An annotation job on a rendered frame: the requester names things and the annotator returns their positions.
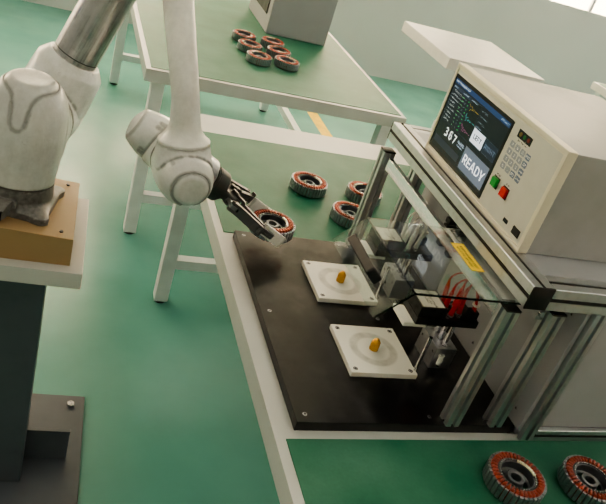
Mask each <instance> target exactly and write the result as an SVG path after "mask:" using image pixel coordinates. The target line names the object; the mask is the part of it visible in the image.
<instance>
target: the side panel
mask: <svg viewBox="0 0 606 504"><path fill-rule="evenodd" d="M513 432H514V433H515V434H518V436H517V438H518V440H519V441H524V440H525V439H526V440H527V441H606V316H601V315H591V317H590V318H589V320H588V322H587V323H586V325H585V327H584V328H583V330H582V331H581V333H580V335H579V336H578V338H577V340H576V341H575V343H574V344H573V346H572V348H571V349H570V351H569V353H568V354H567V356H566V358H565V359H564V361H563V362H562V364H561V366H560V367H559V369H558V371H557V372H556V374H555V375H554V377H553V379H552V380H551V382H550V384H549V385H548V387H547V388H546V390H545V392H544V393H543V395H542V397H541V398H540V400H539V401H538V403H537V405H536V406H535V408H534V410H533V411H532V413H531V415H530V416H529V418H528V419H527V421H526V423H525V424H524V426H523V428H522V429H521V430H517V428H516V427H514V429H513Z"/></svg>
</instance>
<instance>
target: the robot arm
mask: <svg viewBox="0 0 606 504"><path fill-rule="evenodd" d="M135 1H136V0H78V2H77V4H76V6H75V7H74V9H73V11H72V13H71V15H70V16H69V18H68V20H67V22H66V24H65V25H64V27H63V29H62V31H61V33H60V34H59V36H58V38H57V40H56V42H50V43H46V44H43V45H41V46H39V47H38V49H37V50H36V51H35V53H34V54H33V56H32V57H31V59H30V61H29V62H28V64H27V65H26V67H25V68H17V69H13V70H11V71H9V72H6V73H4V74H3V75H2V76H1V77H0V221H1V220H3V219H4V218H6V217H11V218H15V219H19V220H23V221H27V222H30V223H32V224H34V225H37V226H47V225H48V222H49V215H50V214H51V212H52V210H53V208H54V207H55V205H56V203H57V202H58V200H59V199H61V198H63V197H64V194H65V189H64V188H62V187H60V186H56V185H55V179H56V175H57V172H58V169H59V165H60V161H61V158H62V156H63V153H64V150H65V147H66V144H67V141H68V139H69V138H70V137H71V136H72V135H73V134H74V132H75V131H76V130H77V128H78V127H79V125H80V124H81V122H82V120H83V118H84V116H85V115H86V113H87V111H88V109H89V107H90V105H91V103H92V101H93V99H94V97H95V95H96V94H97V92H98V90H99V88H100V85H101V78H100V73H99V69H98V67H97V66H98V64H99V63H100V61H101V59H102V58H103V56H104V54H105V52H106V51H107V49H108V47H109V46H110V44H111V42H112V41H113V39H114V37H115V35H116V34H117V32H118V30H119V29H120V27H121V25H122V24H123V22H124V20H125V18H126V17H127V15H128V13H129V12H130V10H131V8H132V6H133V5H134V3H135ZM163 13H164V23H165V33H166V43H167V54H168V64H169V74H170V86H171V111H170V118H168V117H167V116H164V115H162V114H160V113H158V112H155V111H152V110H149V109H146V110H144V111H142V112H140V113H138V114H137V115H136V116H135V117H134V118H133V119H132V120H131V122H130V123H129V125H128V128H127V130H126V134H125V138H126V140H127V141H128V143H129V145H130V146H131V147H132V149H133V150H134V151H135V152H136V154H138V155H139V156H140V157H141V158H142V160H143V162H145V163H146V164H147V165H148V166H149V167H150V168H151V169H152V174H153V177H154V180H155V182H156V184H157V186H158V188H159V190H160V191H161V193H162V194H163V195H164V196H165V197H166V198H167V199H168V200H169V201H171V202H173V203H174V204H177V205H180V206H182V205H185V206H190V205H198V204H200V203H202V202H203V201H204V200H206V199H207V198H208V199H209V200H212V201H214V200H217V199H222V201H223V202H224V204H225V205H227V207H226V209H227V210H228V211H229V212H231V213H232V214H233V215H235V216H236V217H237V218H238V219H239V220H240V221H241V222H242V223H243V224H245V225H246V226H247V227H248V228H249V229H250V230H251V231H252V232H253V233H254V235H255V236H259V235H261V236H263V237H264V238H265V239H267V240H268V241H269V242H271V243H272V244H273V245H275V246H276V247H279V246H280V245H281V244H282V243H283V242H284V241H285V240H286V238H285V237H284V236H283V235H281V234H280V233H279V232H278V231H276V230H275V229H274V228H272V227H271V226H270V225H268V224H267V223H263V222H262V221H261V220H260V219H259V218H258V217H257V216H256V215H255V214H254V213H253V212H252V210H253V211H255V210H257V209H270V208H269V207H268V206H266V205H265V204H264V203H262V202H261V201H260V200H259V199H257V198H256V197H255V196H256V193H255V192H253V193H251V191H250V190H249V189H248V188H246V187H244V186H242V185H241V184H239V183H237V182H236V181H234V180H232V177H231V174H230V173H229V172H227V171H226V170H225V169H223V168H222V167H221V166H220V163H219V161H218V160H217V159H216V158H214V157H213V156H212V155H211V147H210V139H209V138H208V137H206V136H205V135H204V133H203V131H202V128H201V116H200V90H199V73H198V56H197V40H196V23H195V4H194V0H163ZM254 197H255V198H254ZM241 202H242V203H241ZM240 203H241V204H240ZM248 203H249V204H248ZM246 204H248V205H246ZM270 210H272V209H270Z"/></svg>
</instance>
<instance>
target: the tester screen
mask: <svg viewBox="0 0 606 504"><path fill-rule="evenodd" d="M446 126H448V127H449V128H450V129H451V130H452V131H453V132H454V133H455V134H456V135H457V136H458V139H457V141H456V144H455V146H453V145H452V144H451V143H450V142H449V141H448V140H447V139H446V138H445V137H444V136H443V133H444V131H445V128H446ZM510 126H511V123H510V122H509V121H508V120H506V119H505V118H504V117H503V116H502V115H501V114H499V113H498V112H497V111H496V110H495V109H494V108H492V107H491V106H490V105H489V104H488V103H487V102H485V101H484V100H483V99H482V98H481V97H480V96H479V95H477V94H476V93H475V92H474V91H473V90H472V89H470V88H469V87H468V86H467V85H466V84H465V83H463V82H462V81H461V80H460V79H459V78H458V77H457V79H456V82H455V84H454V87H453V89H452V91H451V94H450V96H449V99H448V101H447V104H446V106H445V109H444V111H443V113H442V116H441V118H440V121H439V123H438V126H437V128H436V130H435V133H434V135H433V138H432V140H431V142H432V143H433V144H434V145H435V146H436V147H437V148H438V149H439V151H440V152H441V153H442V154H443V155H444V156H445V157H446V158H447V159H448V161H449V162H450V163H451V164H452V165H453V166H454V167H455V168H456V169H457V170H458V172H459V173H460V174H461V175H462V176H463V177H464V178H465V179H466V180H467V182H468V183H469V184H470V185H471V186H472V187H473V188H474V189H475V190H476V191H477V193H478V194H479V192H480V191H479V190H478V189H477V188H476V187H475V186H474V185H473V184H472V182H471V181H470V180H469V179H468V178H467V177H466V176H465V175H464V174H463V173H462V172H461V170H460V169H459V168H458V167H457V166H458V164H459V162H460V159H461V157H462V155H463V152H464V150H465V148H466V146H468V147H469V148H470V149H471V150H472V151H473V153H474V154H475V155H476V156H477V157H478V158H479V159H480V160H481V161H482V162H483V163H484V164H485V165H486V166H487V167H488V168H489V171H490V169H491V167H492V165H493V162H494V160H495V158H496V156H497V154H498V152H499V150H500V147H501V145H502V143H503V141H504V139H505V137H506V135H507V132H508V130H509V128H510ZM474 128H476V129H477V130H478V131H479V132H480V133H482V134H483V135H484V136H485V137H486V138H487V139H488V140H489V141H490V142H491V143H492V144H493V145H494V146H495V147H496V148H497V149H498V151H497V154H496V156H495V158H494V160H493V162H492V163H491V162H490V161H489V160H488V159H487V158H486V157H485V156H484V155H483V154H482V153H481V152H480V151H479V150H478V149H477V148H476V147H475V146H474V145H473V144H472V143H471V142H470V141H469V139H470V137H471V135H472V133H473V130H474ZM436 132H437V133H438V135H439V136H440V137H441V138H442V139H443V140H444V141H445V142H446V143H447V144H448V145H449V146H450V147H451V148H452V149H453V150H454V152H455V153H456V154H457V155H458V156H459V157H458V159H457V161H456V162H455V161H454V160H453V159H452V158H451V157H450V156H449V155H448V154H447V153H446V152H445V150H444V149H443V148H442V147H441V146H440V145H439V144H438V143H437V142H436V141H435V140H434V136H435V134H436ZM489 171H488V173H489Z"/></svg>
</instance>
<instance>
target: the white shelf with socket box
mask: <svg viewBox="0 0 606 504"><path fill-rule="evenodd" d="M402 31H403V32H404V33H405V34H406V35H407V36H409V37H410V38H411V39H412V40H413V41H414V42H415V43H417V44H418V45H419V46H420V47H421V48H422V49H424V50H425V51H426V52H427V53H428V54H429V55H431V56H432V57H433V58H434V59H435V60H436V61H437V62H439V63H440V64H441V65H442V66H443V67H444V68H446V69H449V70H453V71H456V69H457V67H458V64H459V62H461V63H465V64H468V65H469V66H471V67H475V68H479V69H484V70H488V71H492V72H496V73H501V74H505V75H509V76H514V77H518V78H522V79H526V80H531V81H535V82H539V83H544V82H545V80H544V79H543V78H541V77H540V76H538V75H537V74H536V73H534V72H533V71H531V70H530V69H528V68H527V67H526V66H524V65H523V64H521V63H520V62H518V61H517V60H516V59H514V58H513V57H511V56H510V55H509V54H507V53H506V52H504V51H503V50H501V49H500V48H499V47H497V46H496V45H494V44H493V43H491V42H488V41H484V40H480V39H476V38H472V37H468V36H464V35H461V34H457V33H453V32H449V31H445V30H441V29H437V28H433V27H429V26H425V25H421V24H417V23H413V22H409V21H405V22H404V24H403V27H402Z"/></svg>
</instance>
